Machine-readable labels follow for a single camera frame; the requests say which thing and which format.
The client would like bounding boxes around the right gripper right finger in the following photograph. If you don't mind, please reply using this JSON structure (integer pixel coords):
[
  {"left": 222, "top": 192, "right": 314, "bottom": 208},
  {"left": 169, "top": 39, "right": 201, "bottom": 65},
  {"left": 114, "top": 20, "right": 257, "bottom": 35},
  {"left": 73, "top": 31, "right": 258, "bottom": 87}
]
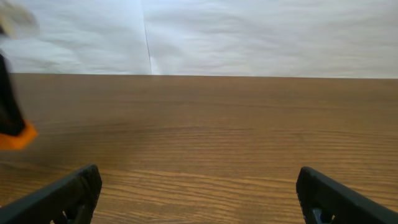
[{"left": 295, "top": 166, "right": 398, "bottom": 224}]

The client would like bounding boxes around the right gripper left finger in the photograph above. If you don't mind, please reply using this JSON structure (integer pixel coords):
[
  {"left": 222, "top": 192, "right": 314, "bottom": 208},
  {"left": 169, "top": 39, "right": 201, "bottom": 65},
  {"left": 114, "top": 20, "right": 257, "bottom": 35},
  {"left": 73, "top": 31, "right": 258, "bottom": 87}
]
[{"left": 0, "top": 164, "right": 103, "bottom": 224}]

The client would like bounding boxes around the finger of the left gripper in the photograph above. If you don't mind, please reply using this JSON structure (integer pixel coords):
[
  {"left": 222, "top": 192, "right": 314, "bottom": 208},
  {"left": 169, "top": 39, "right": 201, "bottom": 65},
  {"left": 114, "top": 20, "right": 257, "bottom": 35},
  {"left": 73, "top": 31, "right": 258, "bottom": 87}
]
[{"left": 0, "top": 53, "right": 26, "bottom": 137}]

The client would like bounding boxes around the orange cube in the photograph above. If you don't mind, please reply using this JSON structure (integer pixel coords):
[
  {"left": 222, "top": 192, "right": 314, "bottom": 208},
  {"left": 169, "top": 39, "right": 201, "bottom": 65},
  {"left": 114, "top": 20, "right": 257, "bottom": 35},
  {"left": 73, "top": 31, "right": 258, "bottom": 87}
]
[{"left": 0, "top": 119, "right": 39, "bottom": 151}]

